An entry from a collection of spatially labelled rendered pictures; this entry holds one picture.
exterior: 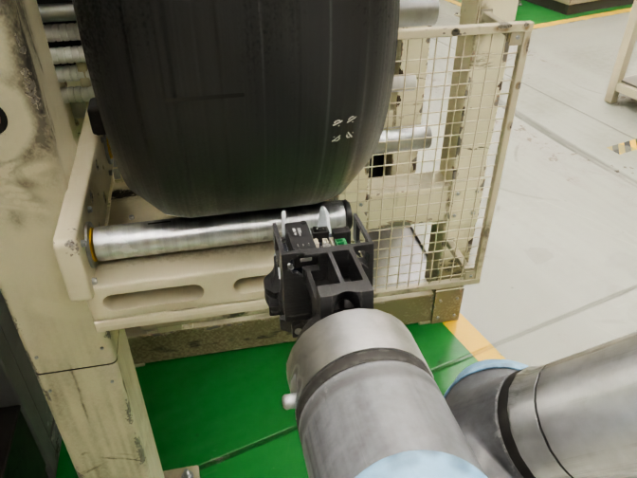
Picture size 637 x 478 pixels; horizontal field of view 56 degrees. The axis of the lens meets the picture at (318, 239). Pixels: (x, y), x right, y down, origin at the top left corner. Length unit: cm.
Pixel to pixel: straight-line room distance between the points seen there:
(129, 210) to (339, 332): 73
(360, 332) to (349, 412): 6
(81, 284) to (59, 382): 33
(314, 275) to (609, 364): 20
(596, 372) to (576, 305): 178
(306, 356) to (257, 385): 141
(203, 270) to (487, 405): 46
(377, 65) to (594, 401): 35
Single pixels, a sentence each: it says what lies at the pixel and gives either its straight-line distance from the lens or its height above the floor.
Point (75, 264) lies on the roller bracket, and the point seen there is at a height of 92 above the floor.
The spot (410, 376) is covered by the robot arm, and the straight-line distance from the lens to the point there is 35.
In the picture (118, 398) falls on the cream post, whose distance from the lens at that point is 112.
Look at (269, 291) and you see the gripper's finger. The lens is 51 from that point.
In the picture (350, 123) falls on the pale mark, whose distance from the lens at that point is 61.
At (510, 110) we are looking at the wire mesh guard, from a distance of 142.
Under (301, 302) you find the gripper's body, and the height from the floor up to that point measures 105.
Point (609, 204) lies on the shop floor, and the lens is 278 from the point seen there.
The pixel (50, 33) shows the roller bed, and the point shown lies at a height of 103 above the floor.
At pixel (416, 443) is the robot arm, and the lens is 31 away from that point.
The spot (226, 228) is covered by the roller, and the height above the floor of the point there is 91.
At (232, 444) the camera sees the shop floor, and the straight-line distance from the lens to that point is 168.
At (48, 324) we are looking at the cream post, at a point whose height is 72.
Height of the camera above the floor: 137
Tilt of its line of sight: 36 degrees down
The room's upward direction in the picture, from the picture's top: straight up
